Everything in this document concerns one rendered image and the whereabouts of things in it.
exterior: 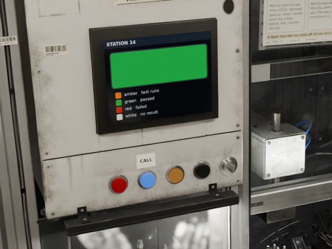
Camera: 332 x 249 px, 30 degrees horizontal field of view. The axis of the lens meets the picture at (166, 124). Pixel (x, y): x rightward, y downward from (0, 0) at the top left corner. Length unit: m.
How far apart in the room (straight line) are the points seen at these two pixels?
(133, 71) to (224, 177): 0.32
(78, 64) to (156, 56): 0.15
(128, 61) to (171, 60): 0.09
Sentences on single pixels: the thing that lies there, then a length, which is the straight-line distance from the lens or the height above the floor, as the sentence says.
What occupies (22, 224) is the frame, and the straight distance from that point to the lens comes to 1.24.
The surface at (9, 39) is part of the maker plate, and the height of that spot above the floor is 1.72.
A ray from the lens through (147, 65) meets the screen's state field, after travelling 1.16.
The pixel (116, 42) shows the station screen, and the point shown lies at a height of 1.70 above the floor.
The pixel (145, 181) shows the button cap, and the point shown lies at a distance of 1.24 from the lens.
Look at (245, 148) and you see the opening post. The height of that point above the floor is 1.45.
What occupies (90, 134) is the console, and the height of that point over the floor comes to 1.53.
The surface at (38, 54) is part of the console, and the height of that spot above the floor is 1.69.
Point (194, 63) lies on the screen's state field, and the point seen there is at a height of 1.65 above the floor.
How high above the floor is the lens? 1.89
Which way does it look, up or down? 17 degrees down
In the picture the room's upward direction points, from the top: 2 degrees counter-clockwise
